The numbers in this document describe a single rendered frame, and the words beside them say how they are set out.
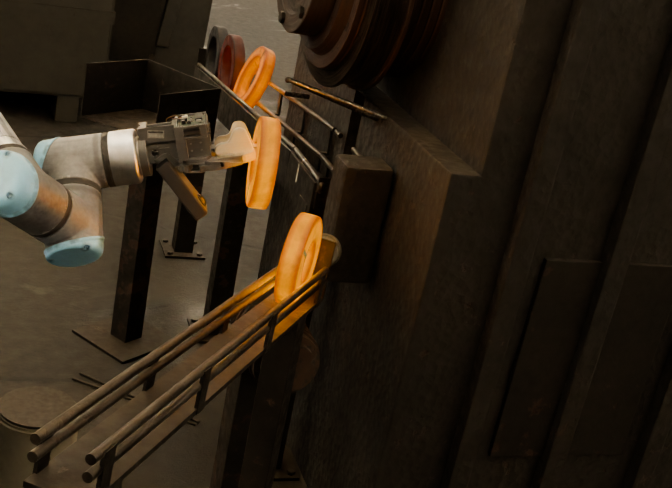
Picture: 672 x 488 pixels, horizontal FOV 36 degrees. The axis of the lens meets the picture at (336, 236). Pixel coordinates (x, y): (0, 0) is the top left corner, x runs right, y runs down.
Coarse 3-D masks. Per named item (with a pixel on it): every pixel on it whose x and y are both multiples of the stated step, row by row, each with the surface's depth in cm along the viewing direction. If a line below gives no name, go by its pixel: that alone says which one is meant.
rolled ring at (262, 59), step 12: (264, 48) 278; (252, 60) 284; (264, 60) 274; (240, 72) 288; (252, 72) 287; (264, 72) 273; (240, 84) 286; (252, 84) 275; (264, 84) 273; (240, 96) 283; (252, 96) 274
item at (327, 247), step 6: (324, 240) 175; (330, 240) 175; (324, 246) 175; (330, 246) 175; (324, 252) 176; (330, 252) 175; (318, 258) 176; (324, 258) 176; (330, 258) 176; (318, 264) 176; (324, 264) 176; (330, 264) 176; (318, 270) 177; (324, 288) 177
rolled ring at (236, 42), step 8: (224, 40) 300; (232, 40) 291; (240, 40) 292; (224, 48) 299; (232, 48) 290; (240, 48) 290; (224, 56) 301; (232, 56) 290; (240, 56) 289; (224, 64) 302; (232, 64) 290; (240, 64) 289; (224, 72) 303; (232, 72) 289; (224, 80) 302; (232, 80) 290; (232, 88) 291
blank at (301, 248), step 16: (304, 224) 164; (320, 224) 170; (288, 240) 162; (304, 240) 162; (320, 240) 174; (288, 256) 161; (304, 256) 163; (288, 272) 161; (304, 272) 171; (288, 288) 163
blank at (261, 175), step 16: (256, 128) 175; (272, 128) 168; (272, 144) 166; (256, 160) 168; (272, 160) 166; (256, 176) 166; (272, 176) 166; (256, 192) 167; (272, 192) 168; (256, 208) 173
